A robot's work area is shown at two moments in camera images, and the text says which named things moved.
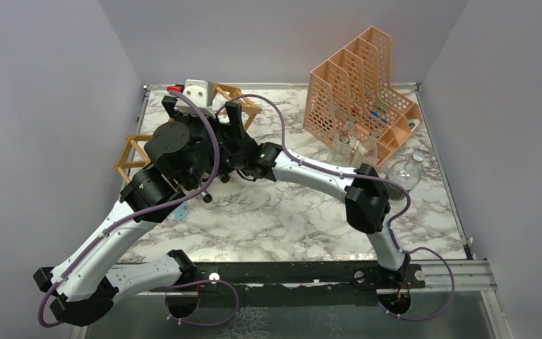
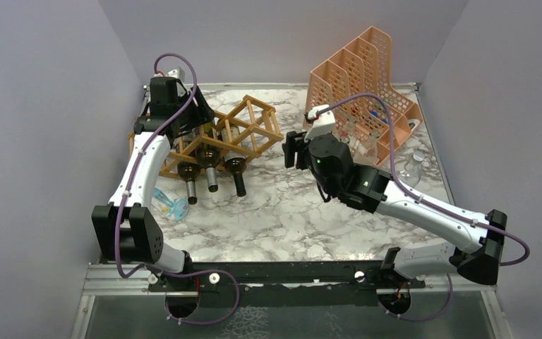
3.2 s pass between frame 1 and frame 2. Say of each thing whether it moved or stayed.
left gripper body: moved
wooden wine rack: moved
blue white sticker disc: stayed
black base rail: stayed
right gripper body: moved
